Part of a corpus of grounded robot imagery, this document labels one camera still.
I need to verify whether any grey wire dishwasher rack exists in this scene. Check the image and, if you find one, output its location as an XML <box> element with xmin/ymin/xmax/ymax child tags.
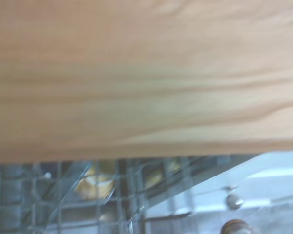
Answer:
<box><xmin>0</xmin><ymin>156</ymin><xmax>195</xmax><ymax>234</ymax></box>

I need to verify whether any silver cabinet knob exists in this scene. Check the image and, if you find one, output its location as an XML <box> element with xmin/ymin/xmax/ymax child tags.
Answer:
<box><xmin>224</xmin><ymin>185</ymin><xmax>245</xmax><ymax>211</ymax></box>

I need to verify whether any yellow cup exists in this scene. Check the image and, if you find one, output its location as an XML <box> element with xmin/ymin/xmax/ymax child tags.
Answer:
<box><xmin>75</xmin><ymin>158</ymin><xmax>119</xmax><ymax>202</ymax></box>

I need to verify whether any white drawer front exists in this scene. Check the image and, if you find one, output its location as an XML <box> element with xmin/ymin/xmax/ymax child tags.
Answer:
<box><xmin>192</xmin><ymin>151</ymin><xmax>293</xmax><ymax>195</ymax></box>

